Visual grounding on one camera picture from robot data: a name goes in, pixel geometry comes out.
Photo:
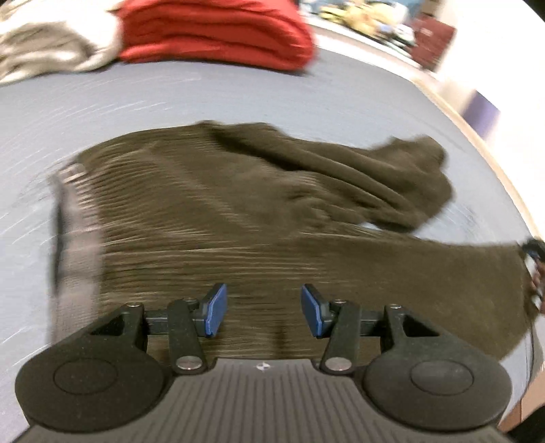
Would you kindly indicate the wooden basket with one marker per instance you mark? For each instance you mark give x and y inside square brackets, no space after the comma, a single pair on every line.
[489,149]

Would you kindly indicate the dark red box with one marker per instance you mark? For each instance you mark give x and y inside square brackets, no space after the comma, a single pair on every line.
[432,40]

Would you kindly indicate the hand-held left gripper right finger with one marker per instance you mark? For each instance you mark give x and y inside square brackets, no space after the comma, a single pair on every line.
[313,311]

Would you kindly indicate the red folded cloth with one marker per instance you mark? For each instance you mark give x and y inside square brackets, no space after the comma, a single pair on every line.
[221,30]

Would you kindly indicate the grey white crumpled cloth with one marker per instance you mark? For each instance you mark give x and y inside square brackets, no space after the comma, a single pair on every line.
[55,42]

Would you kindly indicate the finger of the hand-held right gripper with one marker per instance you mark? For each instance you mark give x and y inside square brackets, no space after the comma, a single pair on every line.
[533,249]

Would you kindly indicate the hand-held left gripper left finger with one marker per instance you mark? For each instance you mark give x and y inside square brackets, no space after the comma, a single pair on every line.
[215,309]

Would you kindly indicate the brown ribbed pants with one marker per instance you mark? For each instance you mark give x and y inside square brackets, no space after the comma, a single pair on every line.
[255,213]

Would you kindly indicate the yellow soft toy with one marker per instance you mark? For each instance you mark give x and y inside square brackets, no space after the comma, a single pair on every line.
[368,17]

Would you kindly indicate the purple box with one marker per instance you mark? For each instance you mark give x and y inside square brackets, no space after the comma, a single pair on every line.
[481,113]

